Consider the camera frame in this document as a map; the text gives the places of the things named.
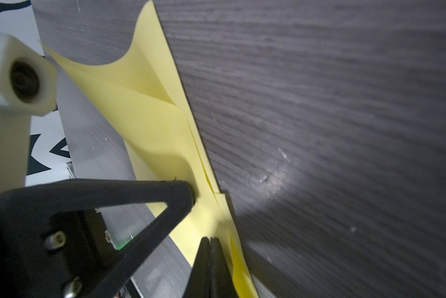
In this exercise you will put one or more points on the yellow square paper sheet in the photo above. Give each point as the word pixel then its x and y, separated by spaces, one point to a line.
pixel 141 95

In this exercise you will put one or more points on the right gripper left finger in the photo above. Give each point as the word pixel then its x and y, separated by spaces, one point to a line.
pixel 198 284

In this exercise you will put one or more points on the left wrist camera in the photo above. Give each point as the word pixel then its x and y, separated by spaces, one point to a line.
pixel 27 89

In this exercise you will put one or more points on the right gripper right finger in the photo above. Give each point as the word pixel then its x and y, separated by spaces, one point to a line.
pixel 221 284

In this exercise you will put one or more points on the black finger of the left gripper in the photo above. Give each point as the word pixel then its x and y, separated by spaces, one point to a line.
pixel 49 250

